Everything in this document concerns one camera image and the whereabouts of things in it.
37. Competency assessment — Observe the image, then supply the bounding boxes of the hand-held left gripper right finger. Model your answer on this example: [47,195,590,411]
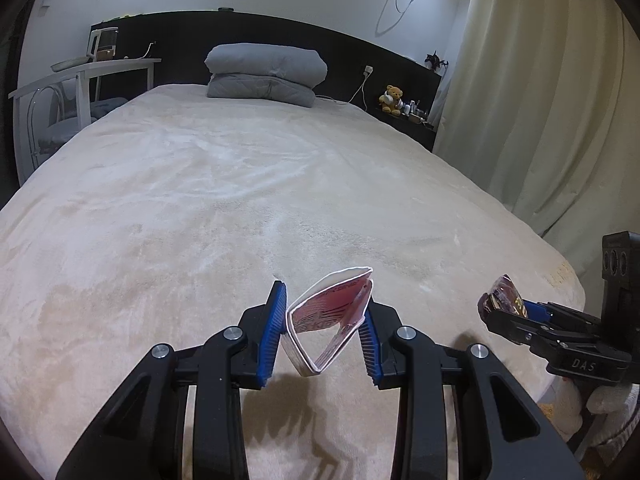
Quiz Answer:
[359,302,586,480]

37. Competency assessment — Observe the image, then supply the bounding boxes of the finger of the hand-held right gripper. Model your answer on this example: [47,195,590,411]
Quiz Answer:
[520,300,602,332]
[482,309,567,357]

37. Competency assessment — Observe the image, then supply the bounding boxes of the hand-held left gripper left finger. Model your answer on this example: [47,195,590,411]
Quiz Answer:
[55,280,290,480]

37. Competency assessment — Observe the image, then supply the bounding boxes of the dark brown snack wrapper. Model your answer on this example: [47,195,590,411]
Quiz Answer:
[477,274,527,319]

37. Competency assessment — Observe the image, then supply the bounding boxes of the pink white paper carton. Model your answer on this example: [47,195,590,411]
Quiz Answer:
[284,266,375,377]

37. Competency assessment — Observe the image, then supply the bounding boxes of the person's beige fleece pants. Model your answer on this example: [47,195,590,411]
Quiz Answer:
[559,375,640,461]

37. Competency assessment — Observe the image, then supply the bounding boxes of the yellow shaggy rug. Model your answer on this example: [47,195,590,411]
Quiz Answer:
[540,400,564,427]

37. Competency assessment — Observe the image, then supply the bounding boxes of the cream curtain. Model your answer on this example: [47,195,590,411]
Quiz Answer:
[432,0,640,283]

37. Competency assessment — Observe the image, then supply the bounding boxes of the black nightstand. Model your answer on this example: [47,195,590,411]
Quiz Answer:
[375,107,439,154]

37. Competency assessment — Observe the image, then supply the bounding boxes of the small bottles on nightstand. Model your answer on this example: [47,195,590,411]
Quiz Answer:
[404,100,431,124]

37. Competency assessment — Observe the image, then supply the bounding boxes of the brown teddy bear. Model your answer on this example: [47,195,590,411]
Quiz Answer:
[378,85,406,115]

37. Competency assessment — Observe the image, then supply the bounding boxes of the grey folded pillow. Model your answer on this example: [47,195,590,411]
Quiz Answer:
[204,43,329,92]

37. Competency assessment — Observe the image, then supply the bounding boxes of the clear chair with grey cushion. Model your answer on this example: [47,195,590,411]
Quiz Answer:
[27,82,129,159]

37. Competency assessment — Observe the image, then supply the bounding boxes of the black headboard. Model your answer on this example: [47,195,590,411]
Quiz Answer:
[90,9,444,154]

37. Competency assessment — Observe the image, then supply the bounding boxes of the white desk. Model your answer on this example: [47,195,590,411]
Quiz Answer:
[9,57,163,187]

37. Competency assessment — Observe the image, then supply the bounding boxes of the white countertop appliance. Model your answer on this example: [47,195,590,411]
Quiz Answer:
[89,26,120,63]

